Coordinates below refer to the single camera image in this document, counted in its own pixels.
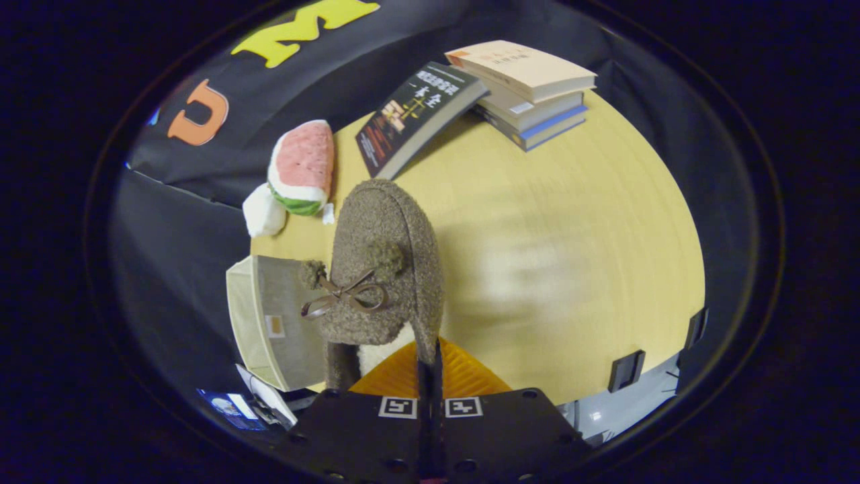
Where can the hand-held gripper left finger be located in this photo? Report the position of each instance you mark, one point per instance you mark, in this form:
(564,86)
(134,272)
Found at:
(363,430)

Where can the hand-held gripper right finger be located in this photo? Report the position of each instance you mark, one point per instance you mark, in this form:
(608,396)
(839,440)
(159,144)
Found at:
(497,430)

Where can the white storage box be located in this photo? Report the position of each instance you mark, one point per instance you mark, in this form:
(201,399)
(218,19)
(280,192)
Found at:
(282,336)

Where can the brown fuzzy shoe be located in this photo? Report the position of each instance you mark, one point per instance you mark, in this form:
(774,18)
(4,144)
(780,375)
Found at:
(396,235)

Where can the white flat device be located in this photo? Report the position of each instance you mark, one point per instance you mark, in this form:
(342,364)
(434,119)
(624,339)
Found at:
(265,396)

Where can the blue printed packet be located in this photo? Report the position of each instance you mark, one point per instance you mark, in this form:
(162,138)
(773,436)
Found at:
(228,407)

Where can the black table clamp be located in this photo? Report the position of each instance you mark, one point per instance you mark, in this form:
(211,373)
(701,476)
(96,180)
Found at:
(626,371)
(697,328)

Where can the white round plush toy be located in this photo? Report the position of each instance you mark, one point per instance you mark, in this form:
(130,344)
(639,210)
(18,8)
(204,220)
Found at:
(263,212)

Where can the black backdrop cloth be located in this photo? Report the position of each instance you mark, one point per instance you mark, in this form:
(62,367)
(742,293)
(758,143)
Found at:
(181,269)

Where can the watermelon slice plush toy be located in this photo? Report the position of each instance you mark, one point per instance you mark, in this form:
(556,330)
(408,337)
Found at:
(304,161)

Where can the blue spine book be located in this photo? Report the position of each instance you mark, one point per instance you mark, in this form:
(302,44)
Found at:
(547,131)

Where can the black paperback book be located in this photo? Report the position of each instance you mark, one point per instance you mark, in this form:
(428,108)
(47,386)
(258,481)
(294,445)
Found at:
(413,114)

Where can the grey cover book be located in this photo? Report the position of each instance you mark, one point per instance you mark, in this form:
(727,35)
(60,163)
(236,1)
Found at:
(537,107)

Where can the beige cover book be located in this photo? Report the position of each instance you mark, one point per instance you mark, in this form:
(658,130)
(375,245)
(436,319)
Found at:
(524,67)

